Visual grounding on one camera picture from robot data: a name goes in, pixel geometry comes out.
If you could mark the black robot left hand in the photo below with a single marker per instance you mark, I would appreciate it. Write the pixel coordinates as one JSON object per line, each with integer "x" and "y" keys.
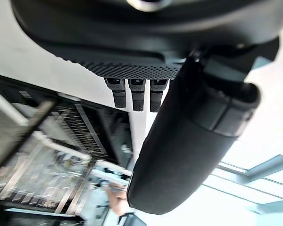
{"x": 169, "y": 146}

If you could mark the white beam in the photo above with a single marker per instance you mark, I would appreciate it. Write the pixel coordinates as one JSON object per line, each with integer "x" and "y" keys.
{"x": 139, "y": 131}

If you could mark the person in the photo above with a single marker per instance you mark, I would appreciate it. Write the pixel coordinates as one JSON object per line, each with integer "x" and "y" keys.
{"x": 119, "y": 202}

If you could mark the white framed window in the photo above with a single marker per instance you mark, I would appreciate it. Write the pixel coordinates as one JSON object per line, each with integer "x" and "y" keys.
{"x": 257, "y": 181}

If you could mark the grey slatted panel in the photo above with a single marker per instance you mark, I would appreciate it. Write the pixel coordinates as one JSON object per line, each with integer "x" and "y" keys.
{"x": 4, "y": 127}

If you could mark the black metal lattice frame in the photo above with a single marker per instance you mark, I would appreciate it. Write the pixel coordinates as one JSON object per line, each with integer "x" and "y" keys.
{"x": 85, "y": 122}

